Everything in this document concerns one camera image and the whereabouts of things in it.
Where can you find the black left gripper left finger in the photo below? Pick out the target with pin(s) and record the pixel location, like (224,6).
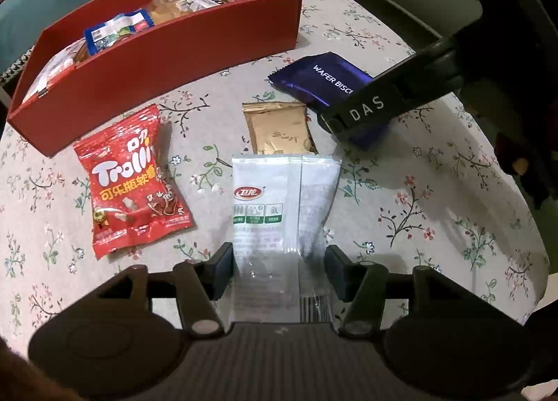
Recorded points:
(199,286)

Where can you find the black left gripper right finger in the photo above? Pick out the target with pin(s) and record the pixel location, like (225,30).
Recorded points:
(362,287)

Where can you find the red Trolli gummy packet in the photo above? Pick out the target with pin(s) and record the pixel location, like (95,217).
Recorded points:
(133,203)

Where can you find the white Weilong snack packet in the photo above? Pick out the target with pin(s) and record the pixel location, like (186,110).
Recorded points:
(280,206)

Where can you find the blue wafer biscuit packet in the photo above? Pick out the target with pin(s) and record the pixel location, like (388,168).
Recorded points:
(320,81)

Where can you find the gold foil snack packet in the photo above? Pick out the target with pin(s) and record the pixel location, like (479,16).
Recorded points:
(277,127)

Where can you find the red storage box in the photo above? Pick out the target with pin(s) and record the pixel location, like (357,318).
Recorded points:
(144,66)

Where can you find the red white snack packet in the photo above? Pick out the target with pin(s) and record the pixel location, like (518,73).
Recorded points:
(61,64)

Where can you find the blue white snack packet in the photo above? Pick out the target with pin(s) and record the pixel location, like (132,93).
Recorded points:
(104,35)

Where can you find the clear wrapped bread packet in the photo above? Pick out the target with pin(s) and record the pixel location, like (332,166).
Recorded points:
(162,11)

